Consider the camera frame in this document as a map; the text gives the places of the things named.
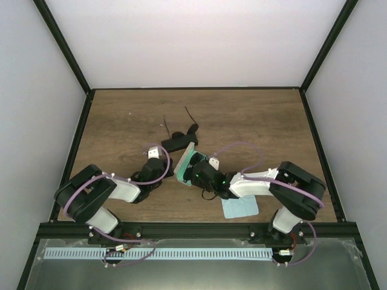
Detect grey glasses case green lining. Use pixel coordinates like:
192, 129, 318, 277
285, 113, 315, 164
174, 142, 207, 186

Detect gold-trimmed black sunglasses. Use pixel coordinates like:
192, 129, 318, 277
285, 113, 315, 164
183, 152, 203, 182

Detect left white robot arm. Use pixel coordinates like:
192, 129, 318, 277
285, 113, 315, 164
54, 158, 174, 244

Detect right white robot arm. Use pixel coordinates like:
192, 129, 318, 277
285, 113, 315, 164
183, 160, 326, 243

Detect round black sunglasses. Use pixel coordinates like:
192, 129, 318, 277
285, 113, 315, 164
159, 106, 200, 140

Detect black geometric glasses case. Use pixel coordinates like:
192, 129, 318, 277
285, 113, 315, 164
161, 134, 198, 153

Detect lower light blue cloth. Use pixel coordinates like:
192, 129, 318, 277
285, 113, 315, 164
221, 196, 259, 219

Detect grey metal front plate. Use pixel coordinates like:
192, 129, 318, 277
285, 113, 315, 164
26, 239, 371, 289

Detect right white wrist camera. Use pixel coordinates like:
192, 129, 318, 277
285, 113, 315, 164
209, 157, 220, 170

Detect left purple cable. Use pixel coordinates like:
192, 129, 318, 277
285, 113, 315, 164
63, 144, 172, 268

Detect purple cable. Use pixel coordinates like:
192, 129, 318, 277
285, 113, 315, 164
211, 141, 326, 266
63, 144, 172, 268

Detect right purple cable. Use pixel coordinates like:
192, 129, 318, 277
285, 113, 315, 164
211, 141, 326, 266

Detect white slotted cable duct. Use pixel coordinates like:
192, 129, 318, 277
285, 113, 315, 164
44, 247, 273, 261

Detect black aluminium frame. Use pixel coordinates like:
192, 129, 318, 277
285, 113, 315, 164
18, 1, 379, 289

